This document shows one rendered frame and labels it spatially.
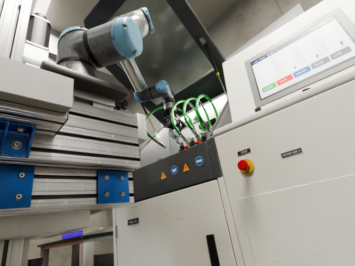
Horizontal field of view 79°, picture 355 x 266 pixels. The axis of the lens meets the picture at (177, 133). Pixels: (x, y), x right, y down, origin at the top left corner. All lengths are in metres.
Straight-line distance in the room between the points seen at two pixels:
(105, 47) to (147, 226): 0.77
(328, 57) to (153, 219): 1.04
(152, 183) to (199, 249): 0.36
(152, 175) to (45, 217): 0.55
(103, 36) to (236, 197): 0.67
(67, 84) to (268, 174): 0.63
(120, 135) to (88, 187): 0.16
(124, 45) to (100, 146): 0.31
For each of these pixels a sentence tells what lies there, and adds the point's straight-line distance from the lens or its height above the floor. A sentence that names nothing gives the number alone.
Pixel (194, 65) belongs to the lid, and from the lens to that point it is 1.53.
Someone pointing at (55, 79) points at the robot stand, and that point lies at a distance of 0.48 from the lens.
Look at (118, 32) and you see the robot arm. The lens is 0.70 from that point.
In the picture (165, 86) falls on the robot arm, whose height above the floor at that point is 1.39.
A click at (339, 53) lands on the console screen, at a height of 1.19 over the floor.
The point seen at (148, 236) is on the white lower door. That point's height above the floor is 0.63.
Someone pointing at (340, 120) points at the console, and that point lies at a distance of 0.77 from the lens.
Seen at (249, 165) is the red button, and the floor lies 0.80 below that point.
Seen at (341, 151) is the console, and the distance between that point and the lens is 0.75.
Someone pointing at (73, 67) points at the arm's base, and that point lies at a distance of 0.69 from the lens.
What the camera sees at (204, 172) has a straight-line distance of 0.88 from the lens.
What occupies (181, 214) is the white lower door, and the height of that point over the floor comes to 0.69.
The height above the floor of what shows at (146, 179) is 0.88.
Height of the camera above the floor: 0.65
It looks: 23 degrees up
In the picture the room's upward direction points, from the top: 9 degrees counter-clockwise
